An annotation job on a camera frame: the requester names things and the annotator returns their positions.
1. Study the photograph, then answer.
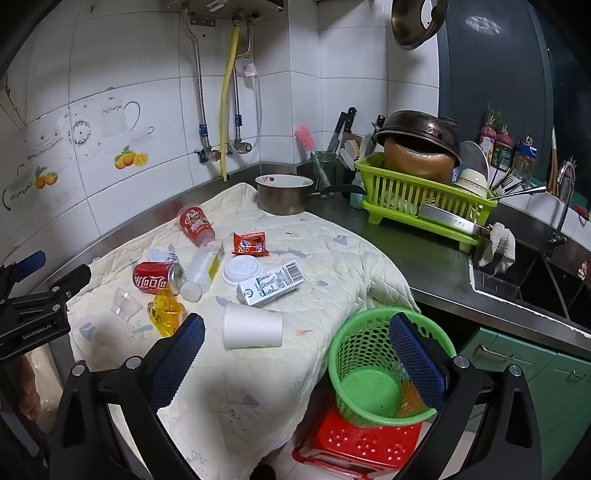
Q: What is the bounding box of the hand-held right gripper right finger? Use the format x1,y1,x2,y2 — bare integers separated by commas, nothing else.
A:
389,312,543,480

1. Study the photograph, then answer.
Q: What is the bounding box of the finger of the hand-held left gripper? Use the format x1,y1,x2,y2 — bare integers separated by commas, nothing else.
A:
0,264,92,319
0,250,47,296

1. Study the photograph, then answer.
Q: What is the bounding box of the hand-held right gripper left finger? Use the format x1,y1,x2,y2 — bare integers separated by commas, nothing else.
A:
48,313,206,480

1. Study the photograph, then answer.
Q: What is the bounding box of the green plastic basket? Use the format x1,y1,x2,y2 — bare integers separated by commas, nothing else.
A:
327,307,458,428

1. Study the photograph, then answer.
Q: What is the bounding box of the white wrapper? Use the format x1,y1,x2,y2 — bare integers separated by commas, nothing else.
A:
147,247,182,265

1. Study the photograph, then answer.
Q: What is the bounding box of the clear plastic bottle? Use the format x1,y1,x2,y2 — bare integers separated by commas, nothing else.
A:
180,239,226,303

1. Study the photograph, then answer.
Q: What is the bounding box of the person's left hand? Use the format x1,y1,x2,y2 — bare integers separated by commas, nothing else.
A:
17,355,44,421

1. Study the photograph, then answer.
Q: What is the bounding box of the yellow plastic wrapper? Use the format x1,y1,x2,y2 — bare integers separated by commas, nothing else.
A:
147,292,188,337

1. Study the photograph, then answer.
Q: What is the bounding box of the small clear plastic cup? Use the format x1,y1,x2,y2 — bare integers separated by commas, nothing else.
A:
111,287,144,322

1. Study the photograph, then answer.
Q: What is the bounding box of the white paper cup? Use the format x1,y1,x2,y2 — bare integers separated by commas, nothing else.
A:
223,302,284,350

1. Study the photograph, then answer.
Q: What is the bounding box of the red soda can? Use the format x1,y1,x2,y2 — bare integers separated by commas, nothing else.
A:
132,261,186,295

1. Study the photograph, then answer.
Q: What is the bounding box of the red plastic stool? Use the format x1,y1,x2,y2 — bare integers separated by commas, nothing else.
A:
292,406,426,472

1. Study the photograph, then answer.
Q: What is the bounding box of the white plastic lid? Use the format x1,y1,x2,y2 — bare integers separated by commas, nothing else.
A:
223,255,264,286

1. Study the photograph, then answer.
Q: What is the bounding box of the white quilted cloth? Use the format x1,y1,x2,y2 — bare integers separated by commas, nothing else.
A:
67,182,421,467

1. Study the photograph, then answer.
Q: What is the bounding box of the white milk carton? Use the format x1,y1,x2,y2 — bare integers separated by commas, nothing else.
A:
237,261,307,308

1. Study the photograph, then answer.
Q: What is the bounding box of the green cabinet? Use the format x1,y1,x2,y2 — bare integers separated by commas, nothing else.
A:
455,325,591,462

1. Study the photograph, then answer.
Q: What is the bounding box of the steel sink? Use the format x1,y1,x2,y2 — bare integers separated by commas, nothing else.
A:
471,249,591,333

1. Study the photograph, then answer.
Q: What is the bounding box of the orange snack packet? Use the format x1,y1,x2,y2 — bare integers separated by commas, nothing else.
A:
232,232,269,256

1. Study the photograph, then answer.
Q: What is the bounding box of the red printed plastic cup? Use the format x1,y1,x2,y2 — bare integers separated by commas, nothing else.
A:
178,204,217,246

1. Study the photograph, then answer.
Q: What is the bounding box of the rectangular metal tray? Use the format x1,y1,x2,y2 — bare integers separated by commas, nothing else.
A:
418,202,491,237

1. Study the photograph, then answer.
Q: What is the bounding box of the white dish rag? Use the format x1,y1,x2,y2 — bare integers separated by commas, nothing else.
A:
478,222,516,274

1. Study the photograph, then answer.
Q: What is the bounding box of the teal plastic bottle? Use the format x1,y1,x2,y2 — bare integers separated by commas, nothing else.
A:
349,171,365,209

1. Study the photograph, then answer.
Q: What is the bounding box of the green plastic dish rack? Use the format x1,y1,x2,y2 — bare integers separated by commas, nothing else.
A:
353,152,499,254

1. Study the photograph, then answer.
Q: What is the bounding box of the white ceramic bowl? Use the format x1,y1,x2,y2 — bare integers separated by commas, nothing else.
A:
453,168,490,199

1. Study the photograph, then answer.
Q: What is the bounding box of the brown metal pot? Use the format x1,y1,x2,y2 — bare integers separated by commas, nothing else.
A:
383,137,455,186

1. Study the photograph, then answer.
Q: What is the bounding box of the bundle of metal cutlery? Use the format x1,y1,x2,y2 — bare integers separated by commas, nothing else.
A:
489,161,548,201

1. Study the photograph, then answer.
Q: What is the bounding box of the white plate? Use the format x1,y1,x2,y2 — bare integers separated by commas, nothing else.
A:
459,140,489,178

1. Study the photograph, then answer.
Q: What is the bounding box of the white rice paddle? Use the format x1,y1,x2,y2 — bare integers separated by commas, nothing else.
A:
339,138,363,171

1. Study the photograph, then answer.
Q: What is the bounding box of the metal faucet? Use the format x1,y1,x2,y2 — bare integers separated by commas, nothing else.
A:
544,161,578,259

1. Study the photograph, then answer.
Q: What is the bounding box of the dark condiment jar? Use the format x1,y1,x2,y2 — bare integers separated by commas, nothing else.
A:
492,134,515,169

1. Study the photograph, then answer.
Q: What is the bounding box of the dark metal wok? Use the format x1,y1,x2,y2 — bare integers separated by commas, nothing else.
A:
373,110,463,168

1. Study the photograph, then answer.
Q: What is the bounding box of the blue-lidded condiment jar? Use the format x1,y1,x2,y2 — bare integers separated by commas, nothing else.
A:
515,138,539,181

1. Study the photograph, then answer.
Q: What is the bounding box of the red-topped condiment jar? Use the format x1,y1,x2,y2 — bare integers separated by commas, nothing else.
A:
479,104,498,158

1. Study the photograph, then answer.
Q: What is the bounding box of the metal water heater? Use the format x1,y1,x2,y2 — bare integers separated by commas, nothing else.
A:
161,0,284,26

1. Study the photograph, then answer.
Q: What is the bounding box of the hanging metal pan lid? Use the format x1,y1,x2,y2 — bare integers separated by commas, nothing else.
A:
391,0,450,51

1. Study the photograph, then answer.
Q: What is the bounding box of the metal saucepan with handle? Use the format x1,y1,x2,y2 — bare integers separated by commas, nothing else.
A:
255,174,366,217

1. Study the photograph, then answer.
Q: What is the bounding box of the yellow gas hose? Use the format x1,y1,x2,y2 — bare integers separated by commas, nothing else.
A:
221,21,242,182

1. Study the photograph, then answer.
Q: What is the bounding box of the flexible metal hose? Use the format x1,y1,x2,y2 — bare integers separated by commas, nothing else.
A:
231,28,252,153
182,9,211,153

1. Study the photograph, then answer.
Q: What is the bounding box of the black handled knife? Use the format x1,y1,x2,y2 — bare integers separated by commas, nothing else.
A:
327,112,348,153
339,107,358,139

